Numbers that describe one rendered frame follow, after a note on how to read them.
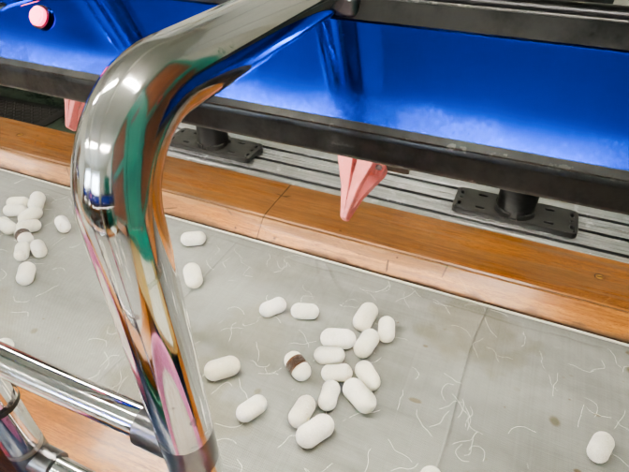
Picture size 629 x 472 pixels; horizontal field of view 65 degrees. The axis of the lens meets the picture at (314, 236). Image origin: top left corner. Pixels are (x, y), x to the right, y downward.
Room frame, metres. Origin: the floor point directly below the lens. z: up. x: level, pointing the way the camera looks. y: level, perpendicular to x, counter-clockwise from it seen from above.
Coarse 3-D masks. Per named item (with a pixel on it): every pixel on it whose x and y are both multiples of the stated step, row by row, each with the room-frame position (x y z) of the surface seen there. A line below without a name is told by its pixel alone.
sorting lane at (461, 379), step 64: (0, 192) 0.65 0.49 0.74; (64, 192) 0.65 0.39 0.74; (0, 256) 0.49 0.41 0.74; (64, 256) 0.49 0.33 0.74; (192, 256) 0.49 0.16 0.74; (256, 256) 0.49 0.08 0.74; (0, 320) 0.38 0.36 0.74; (64, 320) 0.38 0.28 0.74; (192, 320) 0.38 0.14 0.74; (256, 320) 0.38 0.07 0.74; (320, 320) 0.38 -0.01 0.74; (448, 320) 0.38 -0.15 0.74; (512, 320) 0.38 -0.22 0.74; (128, 384) 0.30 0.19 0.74; (256, 384) 0.30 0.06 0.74; (320, 384) 0.30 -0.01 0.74; (384, 384) 0.30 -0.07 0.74; (448, 384) 0.30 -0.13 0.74; (512, 384) 0.30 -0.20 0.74; (576, 384) 0.30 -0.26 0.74; (256, 448) 0.23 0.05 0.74; (320, 448) 0.23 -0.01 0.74; (384, 448) 0.23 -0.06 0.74; (448, 448) 0.23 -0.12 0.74; (512, 448) 0.23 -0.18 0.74; (576, 448) 0.23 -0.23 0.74
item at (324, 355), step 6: (318, 348) 0.33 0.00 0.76; (324, 348) 0.33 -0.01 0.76; (330, 348) 0.33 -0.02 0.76; (336, 348) 0.33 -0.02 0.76; (342, 348) 0.33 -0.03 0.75; (318, 354) 0.32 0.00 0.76; (324, 354) 0.32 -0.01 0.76; (330, 354) 0.32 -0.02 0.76; (336, 354) 0.32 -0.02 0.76; (342, 354) 0.32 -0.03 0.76; (318, 360) 0.32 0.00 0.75; (324, 360) 0.32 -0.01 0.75; (330, 360) 0.32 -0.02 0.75; (336, 360) 0.32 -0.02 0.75; (342, 360) 0.32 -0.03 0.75
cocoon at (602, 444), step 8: (600, 432) 0.24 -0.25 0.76; (592, 440) 0.23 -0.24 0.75; (600, 440) 0.23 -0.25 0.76; (608, 440) 0.23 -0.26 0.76; (592, 448) 0.22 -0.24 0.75; (600, 448) 0.22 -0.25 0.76; (608, 448) 0.22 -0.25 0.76; (592, 456) 0.22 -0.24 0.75; (600, 456) 0.21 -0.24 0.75; (608, 456) 0.21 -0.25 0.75
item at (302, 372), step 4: (288, 352) 0.32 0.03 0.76; (292, 352) 0.32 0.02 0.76; (296, 352) 0.32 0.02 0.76; (288, 356) 0.32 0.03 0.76; (292, 356) 0.32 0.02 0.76; (300, 364) 0.30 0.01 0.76; (304, 364) 0.31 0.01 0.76; (308, 364) 0.31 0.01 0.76; (296, 368) 0.30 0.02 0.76; (300, 368) 0.30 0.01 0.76; (304, 368) 0.30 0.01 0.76; (308, 368) 0.30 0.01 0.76; (292, 372) 0.30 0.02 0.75; (296, 372) 0.30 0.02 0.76; (300, 372) 0.30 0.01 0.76; (304, 372) 0.30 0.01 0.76; (308, 372) 0.30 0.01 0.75; (296, 376) 0.30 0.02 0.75; (300, 376) 0.30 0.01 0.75; (304, 376) 0.30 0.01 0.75; (308, 376) 0.30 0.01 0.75; (300, 380) 0.29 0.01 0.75
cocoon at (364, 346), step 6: (366, 330) 0.35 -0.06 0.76; (372, 330) 0.35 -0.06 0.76; (360, 336) 0.34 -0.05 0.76; (366, 336) 0.34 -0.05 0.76; (372, 336) 0.34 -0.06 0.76; (378, 336) 0.34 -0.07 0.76; (360, 342) 0.33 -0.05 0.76; (366, 342) 0.33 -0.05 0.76; (372, 342) 0.33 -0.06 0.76; (378, 342) 0.34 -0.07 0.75; (354, 348) 0.33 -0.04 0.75; (360, 348) 0.33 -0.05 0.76; (366, 348) 0.33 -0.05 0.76; (372, 348) 0.33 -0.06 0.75; (360, 354) 0.32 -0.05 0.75; (366, 354) 0.32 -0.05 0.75
